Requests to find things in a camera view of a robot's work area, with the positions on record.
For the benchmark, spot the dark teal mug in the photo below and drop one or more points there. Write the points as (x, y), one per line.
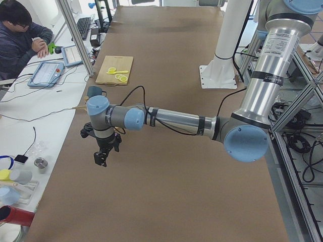
(95, 91)

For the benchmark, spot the small black square pad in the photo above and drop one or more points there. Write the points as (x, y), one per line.
(21, 158)

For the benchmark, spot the seated person dark jacket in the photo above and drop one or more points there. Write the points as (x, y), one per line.
(21, 39)

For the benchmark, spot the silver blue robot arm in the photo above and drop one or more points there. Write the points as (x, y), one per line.
(243, 134)

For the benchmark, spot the yellow plastic knife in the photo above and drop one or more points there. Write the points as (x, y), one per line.
(118, 72)

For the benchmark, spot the wooden cup storage rack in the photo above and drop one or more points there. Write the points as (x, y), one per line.
(82, 107)

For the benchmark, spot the grey cup lying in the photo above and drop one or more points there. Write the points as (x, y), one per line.
(21, 176)

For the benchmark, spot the small metal tin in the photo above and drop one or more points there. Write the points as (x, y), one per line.
(41, 164)

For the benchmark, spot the light blue cup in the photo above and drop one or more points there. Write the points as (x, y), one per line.
(9, 195)

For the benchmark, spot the lemon slice row middle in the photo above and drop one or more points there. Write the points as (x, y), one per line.
(119, 76)

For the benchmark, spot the yellow cup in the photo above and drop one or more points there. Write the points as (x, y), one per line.
(5, 174)

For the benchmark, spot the black power adapter box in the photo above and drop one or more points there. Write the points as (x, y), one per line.
(95, 37)

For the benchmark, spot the red cylinder container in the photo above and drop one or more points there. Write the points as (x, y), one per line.
(17, 216)

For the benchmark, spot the bamboo cutting board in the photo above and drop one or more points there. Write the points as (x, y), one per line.
(121, 63)

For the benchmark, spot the lemon slice row front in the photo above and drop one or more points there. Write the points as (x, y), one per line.
(125, 79)

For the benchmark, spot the black keyboard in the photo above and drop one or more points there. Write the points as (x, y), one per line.
(83, 25)

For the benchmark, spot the aluminium frame post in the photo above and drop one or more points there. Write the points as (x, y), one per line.
(72, 26)

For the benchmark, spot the blue teach pendant far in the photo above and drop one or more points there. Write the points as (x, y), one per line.
(71, 56)

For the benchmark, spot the lemon slice near knife tip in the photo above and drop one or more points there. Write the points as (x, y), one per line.
(111, 70)

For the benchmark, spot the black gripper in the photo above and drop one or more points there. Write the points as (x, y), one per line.
(105, 144)

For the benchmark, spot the blue teach pendant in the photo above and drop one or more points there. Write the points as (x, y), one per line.
(46, 75)
(71, 56)

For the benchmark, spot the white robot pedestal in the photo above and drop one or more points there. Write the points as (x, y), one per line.
(219, 73)

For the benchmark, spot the black computer mouse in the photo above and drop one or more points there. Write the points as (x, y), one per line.
(57, 50)

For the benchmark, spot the blue teach pendant near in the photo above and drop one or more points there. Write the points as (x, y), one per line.
(46, 75)

